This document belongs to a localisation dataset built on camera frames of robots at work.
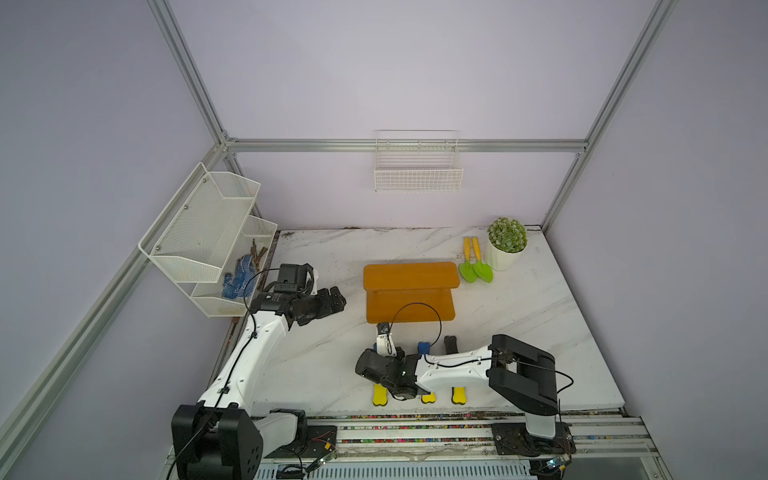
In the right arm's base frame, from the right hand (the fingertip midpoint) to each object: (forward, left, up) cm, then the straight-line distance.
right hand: (379, 356), depth 87 cm
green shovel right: (+32, -37, 0) cm, 49 cm away
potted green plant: (+34, -43, +14) cm, 57 cm away
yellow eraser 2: (-11, -22, 0) cm, 25 cm away
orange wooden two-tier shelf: (+26, -11, -4) cm, 28 cm away
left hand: (+8, +13, +14) cm, 21 cm away
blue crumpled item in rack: (+18, +40, +15) cm, 46 cm away
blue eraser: (+1, -2, +16) cm, 16 cm away
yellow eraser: (-12, -14, 0) cm, 19 cm away
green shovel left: (+32, -32, 0) cm, 46 cm away
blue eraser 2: (+2, -14, 0) cm, 14 cm away
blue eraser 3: (+3, -22, +1) cm, 22 cm away
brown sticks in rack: (+28, +39, +14) cm, 50 cm away
